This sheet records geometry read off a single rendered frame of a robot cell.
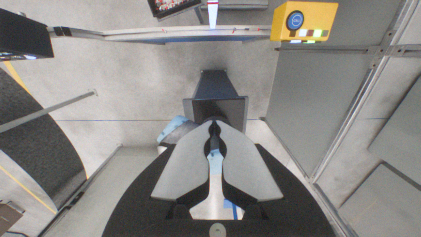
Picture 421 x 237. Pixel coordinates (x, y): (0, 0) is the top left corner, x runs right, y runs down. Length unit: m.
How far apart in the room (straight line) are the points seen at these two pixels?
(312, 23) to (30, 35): 0.88
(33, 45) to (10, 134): 1.18
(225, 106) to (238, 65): 1.05
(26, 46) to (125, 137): 1.84
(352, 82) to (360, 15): 0.31
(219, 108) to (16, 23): 0.69
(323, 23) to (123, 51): 1.72
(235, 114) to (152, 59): 1.30
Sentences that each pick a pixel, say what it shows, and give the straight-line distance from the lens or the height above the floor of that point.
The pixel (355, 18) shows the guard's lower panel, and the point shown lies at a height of 0.80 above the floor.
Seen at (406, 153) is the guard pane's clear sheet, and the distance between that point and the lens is 0.85.
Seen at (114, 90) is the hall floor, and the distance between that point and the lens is 2.03.
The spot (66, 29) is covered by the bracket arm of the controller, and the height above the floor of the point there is 1.04.
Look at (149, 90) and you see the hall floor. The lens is 1.79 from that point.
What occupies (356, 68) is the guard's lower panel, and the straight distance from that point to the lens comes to 0.95.
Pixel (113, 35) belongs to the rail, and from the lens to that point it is 0.84.
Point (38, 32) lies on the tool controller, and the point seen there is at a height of 1.09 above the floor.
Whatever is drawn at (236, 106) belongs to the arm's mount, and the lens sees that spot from 0.57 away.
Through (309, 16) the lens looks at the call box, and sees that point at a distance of 0.56.
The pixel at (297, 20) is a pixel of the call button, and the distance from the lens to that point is 0.53.
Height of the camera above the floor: 1.54
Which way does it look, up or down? 61 degrees down
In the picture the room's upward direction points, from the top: 178 degrees counter-clockwise
